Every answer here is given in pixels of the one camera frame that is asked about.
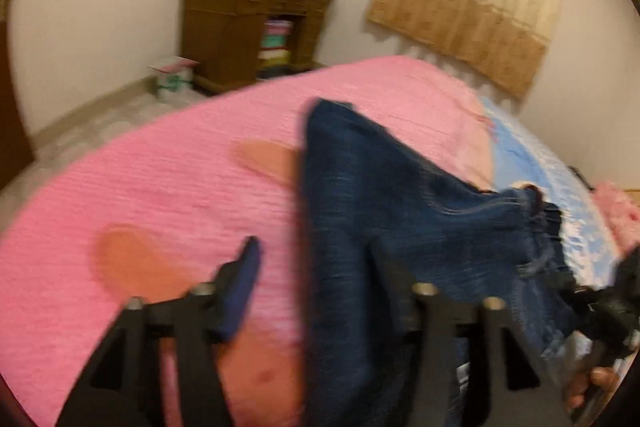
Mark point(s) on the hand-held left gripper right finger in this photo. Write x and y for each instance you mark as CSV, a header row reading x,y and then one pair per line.
x,y
400,307

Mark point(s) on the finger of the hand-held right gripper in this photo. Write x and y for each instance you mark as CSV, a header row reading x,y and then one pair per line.
x,y
570,292

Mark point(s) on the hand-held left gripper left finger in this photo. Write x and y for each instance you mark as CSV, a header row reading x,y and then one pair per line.
x,y
240,292

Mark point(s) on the blue denim pants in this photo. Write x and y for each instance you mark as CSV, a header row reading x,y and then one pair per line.
x,y
380,187

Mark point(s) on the person's right hand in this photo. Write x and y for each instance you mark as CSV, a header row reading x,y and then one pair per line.
x,y
597,379

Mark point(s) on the pink fluffy pillow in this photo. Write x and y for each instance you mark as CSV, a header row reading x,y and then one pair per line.
x,y
617,212

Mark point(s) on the pink textured blanket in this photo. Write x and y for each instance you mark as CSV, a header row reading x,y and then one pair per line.
x,y
150,187

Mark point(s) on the salmon dotted bedspread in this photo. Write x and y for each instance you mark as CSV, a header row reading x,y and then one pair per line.
x,y
475,147

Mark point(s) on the white box with pink lid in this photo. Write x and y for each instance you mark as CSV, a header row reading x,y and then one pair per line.
x,y
172,79

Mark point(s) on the stack of colourful boxes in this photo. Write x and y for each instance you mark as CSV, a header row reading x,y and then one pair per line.
x,y
274,44

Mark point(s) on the brown wooden cabinet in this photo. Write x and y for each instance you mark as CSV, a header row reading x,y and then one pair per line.
x,y
225,32

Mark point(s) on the dark wooden door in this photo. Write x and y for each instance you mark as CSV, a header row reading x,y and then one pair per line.
x,y
12,97

